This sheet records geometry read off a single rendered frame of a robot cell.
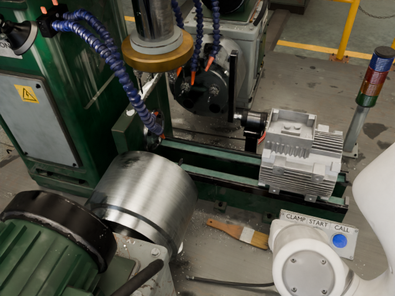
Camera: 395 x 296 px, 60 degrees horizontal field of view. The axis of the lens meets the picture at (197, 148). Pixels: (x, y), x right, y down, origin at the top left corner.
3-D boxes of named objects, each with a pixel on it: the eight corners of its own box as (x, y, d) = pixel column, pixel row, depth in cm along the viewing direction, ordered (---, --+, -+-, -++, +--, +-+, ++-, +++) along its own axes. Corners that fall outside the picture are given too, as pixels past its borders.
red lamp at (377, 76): (364, 83, 105) (368, 70, 101) (364, 72, 109) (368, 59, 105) (385, 86, 103) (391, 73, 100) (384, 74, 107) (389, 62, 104)
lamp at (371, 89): (360, 94, 108) (364, 83, 105) (360, 83, 112) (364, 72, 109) (380, 97, 107) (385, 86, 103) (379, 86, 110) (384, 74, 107)
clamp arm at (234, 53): (225, 122, 114) (227, 54, 95) (227, 116, 115) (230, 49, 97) (236, 124, 113) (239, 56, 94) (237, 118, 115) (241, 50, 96)
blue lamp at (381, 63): (368, 70, 101) (374, 57, 98) (368, 59, 105) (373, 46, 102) (391, 73, 100) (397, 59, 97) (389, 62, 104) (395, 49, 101)
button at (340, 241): (330, 245, 76) (331, 246, 74) (332, 231, 76) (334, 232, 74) (344, 248, 75) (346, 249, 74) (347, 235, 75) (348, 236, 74)
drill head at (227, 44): (163, 125, 125) (154, 67, 107) (197, 66, 152) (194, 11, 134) (229, 138, 119) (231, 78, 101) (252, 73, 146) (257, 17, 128)
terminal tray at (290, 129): (263, 151, 93) (265, 132, 88) (269, 125, 100) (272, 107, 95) (308, 160, 90) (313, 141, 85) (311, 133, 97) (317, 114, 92)
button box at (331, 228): (274, 237, 83) (274, 241, 78) (280, 208, 83) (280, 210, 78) (348, 256, 79) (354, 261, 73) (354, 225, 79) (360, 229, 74)
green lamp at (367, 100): (355, 106, 111) (360, 94, 108) (355, 94, 115) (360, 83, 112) (375, 108, 110) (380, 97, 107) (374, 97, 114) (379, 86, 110)
